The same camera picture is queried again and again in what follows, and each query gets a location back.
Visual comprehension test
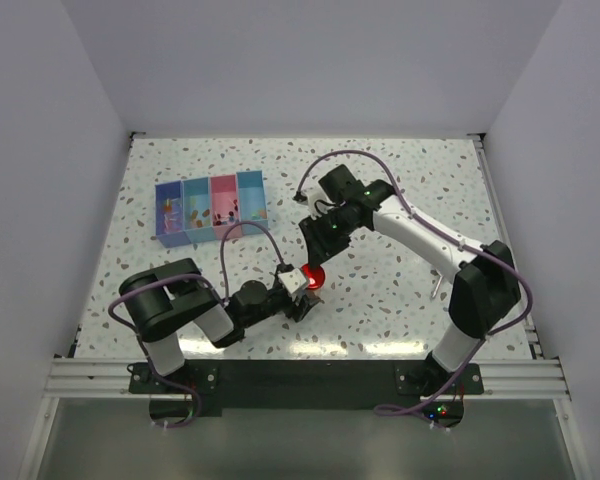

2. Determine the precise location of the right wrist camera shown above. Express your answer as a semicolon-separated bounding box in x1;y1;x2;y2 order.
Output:
293;187;333;218

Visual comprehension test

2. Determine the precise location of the red jar lid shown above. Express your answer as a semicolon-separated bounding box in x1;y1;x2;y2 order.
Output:
302;264;326;290

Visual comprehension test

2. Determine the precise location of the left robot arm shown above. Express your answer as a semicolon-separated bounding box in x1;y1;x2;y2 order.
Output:
109;258;321;392

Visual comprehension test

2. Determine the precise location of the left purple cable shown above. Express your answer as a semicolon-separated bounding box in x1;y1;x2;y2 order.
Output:
108;220;294;431

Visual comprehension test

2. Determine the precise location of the blue end candy bin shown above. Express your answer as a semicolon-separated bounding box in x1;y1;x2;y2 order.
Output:
236;171;269;236

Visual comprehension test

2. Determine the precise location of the purple candy bin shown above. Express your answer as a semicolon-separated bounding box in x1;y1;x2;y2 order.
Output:
155;181;190;248

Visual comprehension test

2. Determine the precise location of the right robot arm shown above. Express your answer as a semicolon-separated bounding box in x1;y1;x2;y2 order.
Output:
294;165;521;393

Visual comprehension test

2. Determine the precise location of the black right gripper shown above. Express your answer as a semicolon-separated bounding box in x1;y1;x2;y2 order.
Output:
300;205;362;270

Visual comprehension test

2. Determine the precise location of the pink candy bin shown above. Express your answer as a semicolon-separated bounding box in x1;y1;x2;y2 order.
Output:
210;174;240;240

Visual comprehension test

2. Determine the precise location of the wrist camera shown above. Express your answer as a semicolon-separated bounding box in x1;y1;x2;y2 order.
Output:
276;268;309;298
293;187;333;218

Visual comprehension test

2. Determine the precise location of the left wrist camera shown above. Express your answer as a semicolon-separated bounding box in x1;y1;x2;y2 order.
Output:
276;268;309;298

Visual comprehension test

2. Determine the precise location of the purple cable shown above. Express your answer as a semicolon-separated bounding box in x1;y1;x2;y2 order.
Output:
293;149;535;420
108;220;294;431

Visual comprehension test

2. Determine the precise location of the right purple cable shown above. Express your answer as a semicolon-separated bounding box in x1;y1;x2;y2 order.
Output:
293;149;535;420

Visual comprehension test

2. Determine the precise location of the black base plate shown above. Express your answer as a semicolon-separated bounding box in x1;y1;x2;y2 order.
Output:
128;357;485;434

